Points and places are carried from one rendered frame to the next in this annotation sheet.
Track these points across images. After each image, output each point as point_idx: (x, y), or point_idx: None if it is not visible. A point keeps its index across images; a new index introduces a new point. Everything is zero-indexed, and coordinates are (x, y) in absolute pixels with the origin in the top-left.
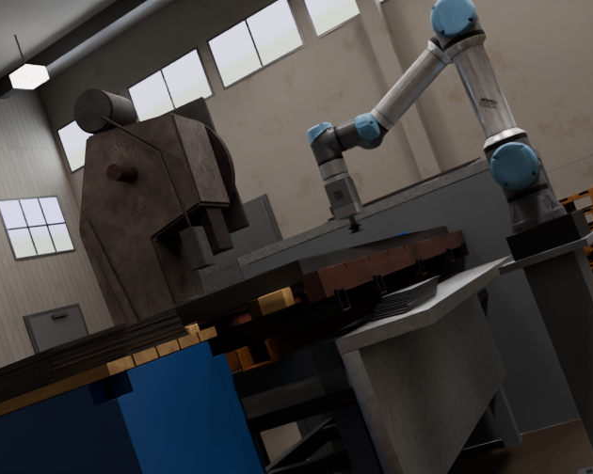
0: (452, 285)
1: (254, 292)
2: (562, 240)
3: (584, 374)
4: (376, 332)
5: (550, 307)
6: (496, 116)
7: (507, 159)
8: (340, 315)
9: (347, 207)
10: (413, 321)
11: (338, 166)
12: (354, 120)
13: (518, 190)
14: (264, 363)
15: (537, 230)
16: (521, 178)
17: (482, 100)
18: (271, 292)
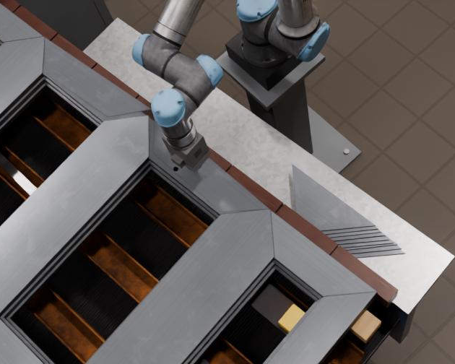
0: (264, 150)
1: (344, 334)
2: (300, 60)
3: (289, 128)
4: (428, 289)
5: (279, 104)
6: (310, 9)
7: (318, 43)
8: None
9: (204, 156)
10: (446, 267)
11: (194, 128)
12: (208, 79)
13: None
14: (358, 362)
15: (287, 63)
16: (320, 50)
17: (304, 1)
18: (354, 323)
